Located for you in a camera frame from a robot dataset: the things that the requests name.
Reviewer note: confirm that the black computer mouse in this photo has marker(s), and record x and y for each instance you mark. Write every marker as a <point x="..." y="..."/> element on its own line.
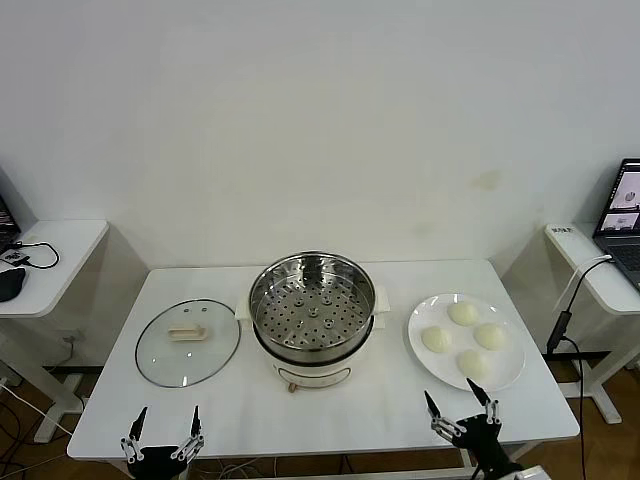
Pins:
<point x="10" y="285"/>

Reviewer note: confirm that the white steamed baozi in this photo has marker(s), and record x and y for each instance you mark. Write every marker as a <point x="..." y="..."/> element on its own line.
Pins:
<point x="462" y="314"/>
<point x="472" y="361"/>
<point x="436" y="339"/>
<point x="491" y="335"/>

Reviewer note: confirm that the perforated steel steamer basket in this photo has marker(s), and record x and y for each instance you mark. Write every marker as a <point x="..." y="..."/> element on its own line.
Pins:
<point x="310" y="320"/>

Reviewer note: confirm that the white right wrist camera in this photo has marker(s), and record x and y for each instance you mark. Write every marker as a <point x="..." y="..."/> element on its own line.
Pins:
<point x="531" y="473"/>

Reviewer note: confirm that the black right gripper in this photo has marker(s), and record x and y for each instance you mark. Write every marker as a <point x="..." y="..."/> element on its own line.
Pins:
<point x="480" y="435"/>

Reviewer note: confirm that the grey laptop showing camera views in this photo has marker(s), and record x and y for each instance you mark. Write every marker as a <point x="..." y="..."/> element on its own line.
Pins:
<point x="625" y="250"/>

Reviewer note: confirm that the white side desk with mouse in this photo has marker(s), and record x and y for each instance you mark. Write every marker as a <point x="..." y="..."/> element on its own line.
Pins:
<point x="65" y="260"/>

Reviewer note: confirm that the white desk label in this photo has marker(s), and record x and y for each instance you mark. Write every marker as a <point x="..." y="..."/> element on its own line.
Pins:
<point x="562" y="230"/>

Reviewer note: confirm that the cream electric cooker base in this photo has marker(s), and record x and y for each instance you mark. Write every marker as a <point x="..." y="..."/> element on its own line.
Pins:
<point x="310" y="372"/>

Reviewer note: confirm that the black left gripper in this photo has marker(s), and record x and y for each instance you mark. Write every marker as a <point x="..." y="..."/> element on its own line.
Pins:
<point x="155" y="457"/>

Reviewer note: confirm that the white table leg frame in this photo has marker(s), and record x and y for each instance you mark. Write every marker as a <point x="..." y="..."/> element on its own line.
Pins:
<point x="380" y="472"/>

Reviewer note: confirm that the white wall socket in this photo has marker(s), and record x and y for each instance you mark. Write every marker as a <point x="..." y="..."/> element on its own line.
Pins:
<point x="70" y="336"/>

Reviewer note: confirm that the white side desk with label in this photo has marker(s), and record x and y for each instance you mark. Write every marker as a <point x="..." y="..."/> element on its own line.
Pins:
<point x="575" y="250"/>

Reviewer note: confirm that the white round plate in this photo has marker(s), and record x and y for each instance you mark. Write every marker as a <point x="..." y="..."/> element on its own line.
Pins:
<point x="435" y="370"/>

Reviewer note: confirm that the black laptop beside mouse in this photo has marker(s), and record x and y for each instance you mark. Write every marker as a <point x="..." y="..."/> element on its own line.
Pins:
<point x="5" y="220"/>

